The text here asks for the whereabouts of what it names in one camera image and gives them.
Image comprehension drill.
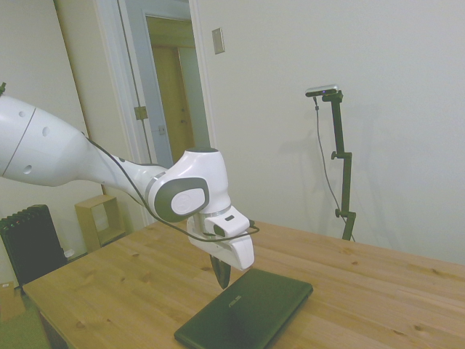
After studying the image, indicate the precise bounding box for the small cardboard box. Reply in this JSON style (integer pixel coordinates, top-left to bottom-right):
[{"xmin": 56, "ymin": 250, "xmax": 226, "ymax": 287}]
[{"xmin": 0, "ymin": 281, "xmax": 26, "ymax": 323}]

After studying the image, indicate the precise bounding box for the black camera stand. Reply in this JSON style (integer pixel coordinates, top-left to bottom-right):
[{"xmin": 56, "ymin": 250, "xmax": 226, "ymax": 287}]
[{"xmin": 321, "ymin": 90, "xmax": 357, "ymax": 243}]

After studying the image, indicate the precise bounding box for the metal light switch plate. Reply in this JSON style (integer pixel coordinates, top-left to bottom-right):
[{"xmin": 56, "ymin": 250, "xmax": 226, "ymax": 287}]
[{"xmin": 211, "ymin": 27, "xmax": 225, "ymax": 55}]

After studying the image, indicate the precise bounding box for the black laptop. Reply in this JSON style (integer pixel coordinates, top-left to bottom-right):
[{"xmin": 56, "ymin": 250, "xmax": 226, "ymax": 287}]
[{"xmin": 173, "ymin": 268, "xmax": 314, "ymax": 349}]

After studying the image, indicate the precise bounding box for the white door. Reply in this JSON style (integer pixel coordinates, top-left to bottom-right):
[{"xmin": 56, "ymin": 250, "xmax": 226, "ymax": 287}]
[{"xmin": 118, "ymin": 0, "xmax": 174, "ymax": 168}]

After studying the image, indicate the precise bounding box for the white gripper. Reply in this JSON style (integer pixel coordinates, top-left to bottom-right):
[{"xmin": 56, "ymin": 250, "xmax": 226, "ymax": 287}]
[{"xmin": 185, "ymin": 216, "xmax": 255, "ymax": 290}]

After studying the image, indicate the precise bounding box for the grey stereo camera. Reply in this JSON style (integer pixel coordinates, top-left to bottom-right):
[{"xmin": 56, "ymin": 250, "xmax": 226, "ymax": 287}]
[{"xmin": 304, "ymin": 84, "xmax": 341, "ymax": 98}]

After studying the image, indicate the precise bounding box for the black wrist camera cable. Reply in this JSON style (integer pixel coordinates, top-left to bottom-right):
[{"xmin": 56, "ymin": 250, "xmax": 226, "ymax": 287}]
[{"xmin": 84, "ymin": 135, "xmax": 261, "ymax": 241}]

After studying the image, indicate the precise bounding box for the open wooden box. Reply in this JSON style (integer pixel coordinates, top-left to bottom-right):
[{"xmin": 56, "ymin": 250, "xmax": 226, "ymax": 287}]
[{"xmin": 74, "ymin": 194, "xmax": 126, "ymax": 254}]

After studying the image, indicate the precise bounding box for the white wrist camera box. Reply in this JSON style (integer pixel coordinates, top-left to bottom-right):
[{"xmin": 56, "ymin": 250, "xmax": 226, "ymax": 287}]
[{"xmin": 203, "ymin": 210, "xmax": 251, "ymax": 241}]

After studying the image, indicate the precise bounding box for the black radiator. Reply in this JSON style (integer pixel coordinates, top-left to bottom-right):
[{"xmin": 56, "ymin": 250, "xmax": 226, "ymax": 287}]
[{"xmin": 0, "ymin": 204, "xmax": 68, "ymax": 284}]

